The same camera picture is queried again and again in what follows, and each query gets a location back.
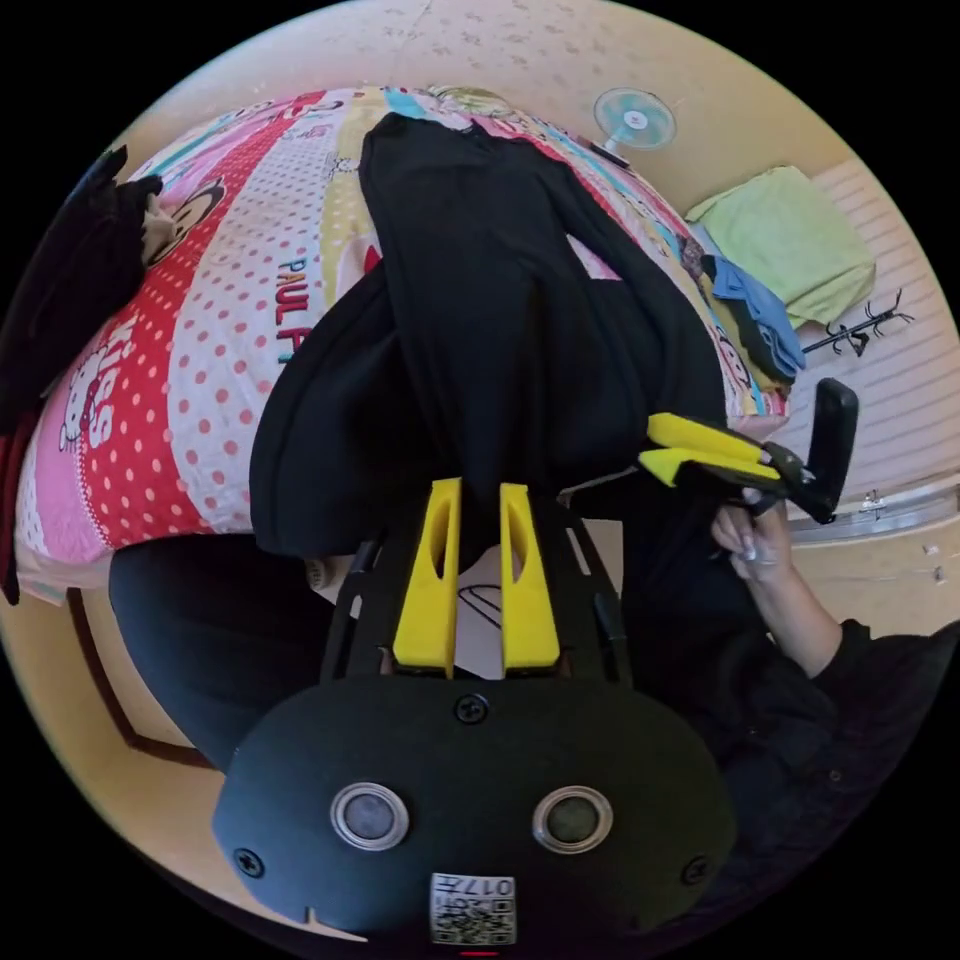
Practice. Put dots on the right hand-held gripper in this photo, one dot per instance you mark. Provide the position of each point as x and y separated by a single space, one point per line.
787 469

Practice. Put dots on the black coat rack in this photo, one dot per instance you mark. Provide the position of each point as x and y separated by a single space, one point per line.
855 330

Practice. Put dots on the person's right hand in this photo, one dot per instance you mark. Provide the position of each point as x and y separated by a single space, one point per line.
754 536

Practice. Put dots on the pile of dark clothes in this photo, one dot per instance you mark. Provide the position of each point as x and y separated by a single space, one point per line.
67 285

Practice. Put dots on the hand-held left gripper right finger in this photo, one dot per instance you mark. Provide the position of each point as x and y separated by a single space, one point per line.
534 622

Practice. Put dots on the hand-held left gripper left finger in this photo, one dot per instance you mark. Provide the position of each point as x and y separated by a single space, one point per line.
420 615

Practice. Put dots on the person's right forearm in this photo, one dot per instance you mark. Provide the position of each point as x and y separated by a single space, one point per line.
802 615

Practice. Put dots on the person's body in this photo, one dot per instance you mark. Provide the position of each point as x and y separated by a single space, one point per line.
787 735

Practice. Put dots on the folded green blanket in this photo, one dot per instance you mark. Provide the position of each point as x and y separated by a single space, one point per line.
795 240

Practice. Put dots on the black pants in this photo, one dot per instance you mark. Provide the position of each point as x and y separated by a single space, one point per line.
480 300

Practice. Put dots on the light blue fan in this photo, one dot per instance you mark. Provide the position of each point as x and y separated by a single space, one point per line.
634 116

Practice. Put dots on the pile of colourful clothes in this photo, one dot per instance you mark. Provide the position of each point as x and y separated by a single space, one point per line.
757 322

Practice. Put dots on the bed with cartoon printed quilt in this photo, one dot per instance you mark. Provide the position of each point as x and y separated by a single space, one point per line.
225 360

